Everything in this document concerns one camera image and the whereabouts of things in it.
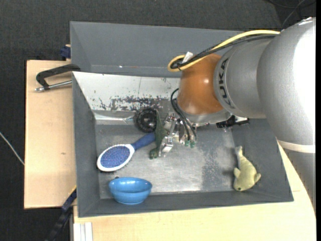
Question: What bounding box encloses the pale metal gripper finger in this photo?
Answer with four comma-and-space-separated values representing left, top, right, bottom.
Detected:
158, 136, 175, 158
164, 112, 178, 136

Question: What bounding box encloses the green toy dinosaur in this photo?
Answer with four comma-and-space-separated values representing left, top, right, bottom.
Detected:
149, 108, 168, 160

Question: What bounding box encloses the grey metal bin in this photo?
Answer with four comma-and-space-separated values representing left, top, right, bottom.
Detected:
69, 21, 294, 218

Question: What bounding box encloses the blue and white hairbrush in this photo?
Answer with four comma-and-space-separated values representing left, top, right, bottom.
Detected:
96, 132, 156, 173

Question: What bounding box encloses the blue bowl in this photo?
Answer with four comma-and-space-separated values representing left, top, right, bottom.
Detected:
108, 176, 153, 205

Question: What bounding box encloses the yellow-green plush dolphin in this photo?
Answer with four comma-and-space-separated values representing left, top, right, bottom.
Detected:
232, 145, 262, 192

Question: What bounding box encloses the pale brown flat board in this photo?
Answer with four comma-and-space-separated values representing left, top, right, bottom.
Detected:
24, 59, 77, 209

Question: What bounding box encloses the black round ring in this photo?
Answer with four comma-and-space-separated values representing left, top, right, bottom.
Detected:
134, 106, 159, 134

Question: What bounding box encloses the black cylinder on white bracket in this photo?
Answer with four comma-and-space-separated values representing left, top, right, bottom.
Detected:
216, 115, 250, 133

